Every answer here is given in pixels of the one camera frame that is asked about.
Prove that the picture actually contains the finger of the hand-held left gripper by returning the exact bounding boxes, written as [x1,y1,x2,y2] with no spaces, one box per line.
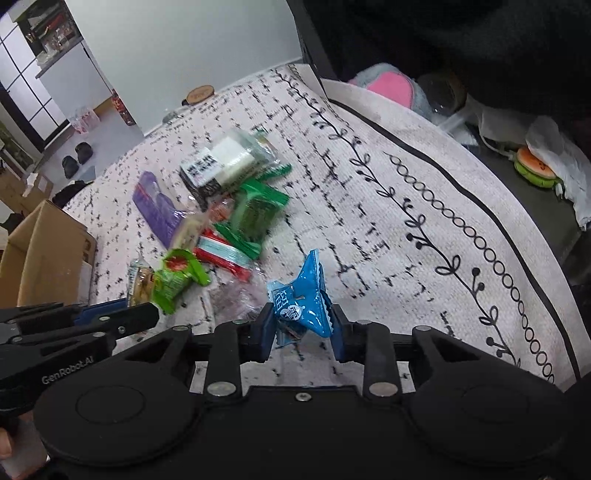
[0,298,129,334]
[0,302,160,366]

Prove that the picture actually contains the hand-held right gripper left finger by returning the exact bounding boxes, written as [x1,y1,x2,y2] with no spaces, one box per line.
[113,303,278,400]

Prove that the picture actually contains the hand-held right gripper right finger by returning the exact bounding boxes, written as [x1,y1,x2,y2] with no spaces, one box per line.
[330,305,522,400]

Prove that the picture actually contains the blue snack packet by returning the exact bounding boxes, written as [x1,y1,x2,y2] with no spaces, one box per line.
[268,249,334,347]

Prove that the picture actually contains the red and teal snack packet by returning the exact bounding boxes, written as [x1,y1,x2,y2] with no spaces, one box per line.
[193,231,254,281]

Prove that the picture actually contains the white rice cake packet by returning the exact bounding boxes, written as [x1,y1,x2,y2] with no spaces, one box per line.
[179,129,273,208]

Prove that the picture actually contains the person's left hand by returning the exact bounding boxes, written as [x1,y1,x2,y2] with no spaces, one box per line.
[0,413,48,478]

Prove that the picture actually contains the clear packet with yellow snack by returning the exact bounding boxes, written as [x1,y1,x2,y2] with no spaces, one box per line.
[127,257,158,308]

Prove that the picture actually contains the clear packet with dark snack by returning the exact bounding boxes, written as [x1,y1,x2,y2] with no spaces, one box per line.
[203,277,274,325]

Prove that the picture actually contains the light green strawberry snack packet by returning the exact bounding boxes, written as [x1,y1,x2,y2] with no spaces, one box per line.
[152,248,212,315]

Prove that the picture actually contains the purple snack packet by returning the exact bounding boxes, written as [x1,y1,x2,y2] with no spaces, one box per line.
[132,172,197,248]

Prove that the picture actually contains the pile of black clothes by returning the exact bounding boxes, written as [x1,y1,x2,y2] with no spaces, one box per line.
[52,181,95,208]

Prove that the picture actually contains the dark green snack packet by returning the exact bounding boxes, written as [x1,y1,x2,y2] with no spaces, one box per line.
[215,180,291,259]

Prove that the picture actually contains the pink snack packet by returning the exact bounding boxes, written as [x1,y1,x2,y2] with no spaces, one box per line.
[205,196,237,228]

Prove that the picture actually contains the taped cardboard box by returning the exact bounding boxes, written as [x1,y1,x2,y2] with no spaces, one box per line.
[0,172,55,217]

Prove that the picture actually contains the green-edged packet with yellow snack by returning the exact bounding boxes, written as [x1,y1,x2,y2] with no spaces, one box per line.
[252,131,293,179]

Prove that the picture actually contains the pink plastic bag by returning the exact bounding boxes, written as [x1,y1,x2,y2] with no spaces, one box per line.
[69,106,101,134]

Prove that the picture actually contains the red bottle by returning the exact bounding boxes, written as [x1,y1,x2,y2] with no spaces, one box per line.
[111,90,137,126]

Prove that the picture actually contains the black framed glass door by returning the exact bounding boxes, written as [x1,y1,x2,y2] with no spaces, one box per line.
[0,14,70,148]

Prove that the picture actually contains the jar with wooden lid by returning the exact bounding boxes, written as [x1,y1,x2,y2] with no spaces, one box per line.
[182,84,215,106]

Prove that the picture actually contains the white cabinet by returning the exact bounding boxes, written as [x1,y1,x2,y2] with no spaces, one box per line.
[36,37,116,134]

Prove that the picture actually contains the pink and grey plush toy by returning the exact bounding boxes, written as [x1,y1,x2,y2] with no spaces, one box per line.
[347,64,435,121]

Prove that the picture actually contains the burger shaped toy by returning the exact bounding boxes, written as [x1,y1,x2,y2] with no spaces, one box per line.
[514,147,561,188]

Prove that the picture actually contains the clear plastic jar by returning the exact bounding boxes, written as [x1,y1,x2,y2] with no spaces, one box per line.
[416,73,468,124]

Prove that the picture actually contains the shelf with small items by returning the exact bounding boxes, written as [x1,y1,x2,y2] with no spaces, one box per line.
[9,0,86,65]

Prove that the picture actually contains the white plastic bag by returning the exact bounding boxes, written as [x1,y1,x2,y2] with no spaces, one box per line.
[526,115,591,232]

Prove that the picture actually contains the black fleece garment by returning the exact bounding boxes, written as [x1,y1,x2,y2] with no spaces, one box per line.
[307,0,591,153]

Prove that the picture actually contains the black furniture frame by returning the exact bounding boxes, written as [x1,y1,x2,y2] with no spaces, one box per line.
[285,0,340,81]

